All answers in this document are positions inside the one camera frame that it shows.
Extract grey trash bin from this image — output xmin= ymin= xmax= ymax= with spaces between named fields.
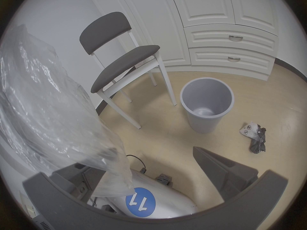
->
xmin=180 ymin=78 xmax=235 ymax=134

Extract white chair with grey cushions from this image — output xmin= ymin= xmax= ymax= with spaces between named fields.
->
xmin=79 ymin=11 xmax=178 ymax=129

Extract black cable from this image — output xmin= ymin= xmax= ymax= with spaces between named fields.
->
xmin=126 ymin=155 xmax=147 ymax=175

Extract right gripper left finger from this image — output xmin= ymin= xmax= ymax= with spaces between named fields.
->
xmin=50 ymin=148 xmax=118 ymax=200

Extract clear plastic bag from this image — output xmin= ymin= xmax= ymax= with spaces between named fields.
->
xmin=0 ymin=24 xmax=135 ymax=197

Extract black plastic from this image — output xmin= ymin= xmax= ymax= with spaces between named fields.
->
xmin=249 ymin=124 xmax=267 ymax=154

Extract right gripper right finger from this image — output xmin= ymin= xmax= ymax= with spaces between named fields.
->
xmin=193 ymin=146 xmax=259 ymax=202

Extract white wardrobe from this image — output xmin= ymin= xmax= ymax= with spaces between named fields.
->
xmin=85 ymin=0 xmax=280 ymax=81

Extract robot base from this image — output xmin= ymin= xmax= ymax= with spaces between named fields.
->
xmin=87 ymin=168 xmax=199 ymax=219

